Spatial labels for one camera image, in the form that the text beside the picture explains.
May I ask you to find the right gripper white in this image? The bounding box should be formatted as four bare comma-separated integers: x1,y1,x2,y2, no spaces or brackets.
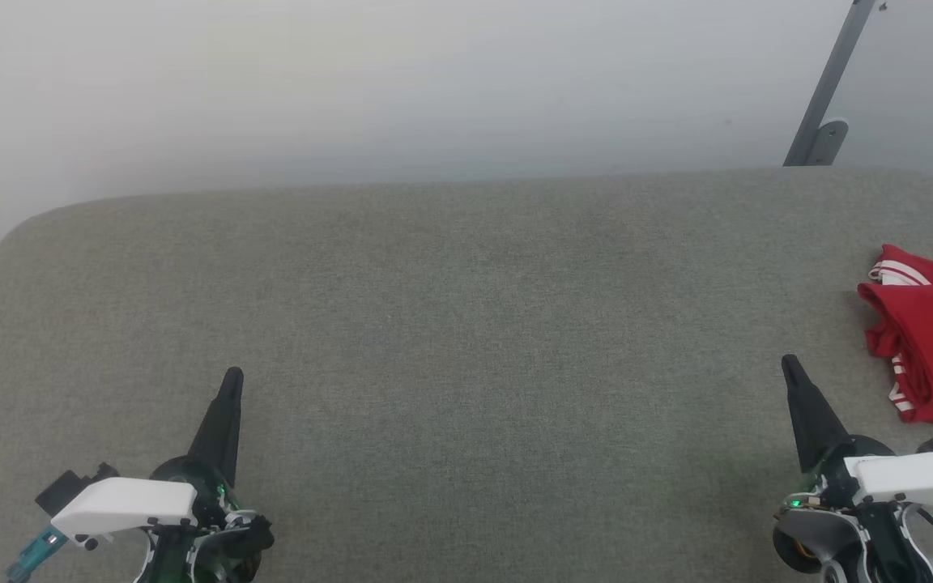
781,354,933,510

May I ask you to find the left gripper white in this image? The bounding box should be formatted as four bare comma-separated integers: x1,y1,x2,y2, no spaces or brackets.
50,367,253,543

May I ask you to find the grey fabric sofa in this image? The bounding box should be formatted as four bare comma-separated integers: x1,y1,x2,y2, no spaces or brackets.
0,166,933,583

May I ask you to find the teal left cable connector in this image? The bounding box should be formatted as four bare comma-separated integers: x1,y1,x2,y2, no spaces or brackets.
6,526,70,583

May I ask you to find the grey metal post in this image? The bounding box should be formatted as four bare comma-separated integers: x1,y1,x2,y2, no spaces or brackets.
782,0,882,168

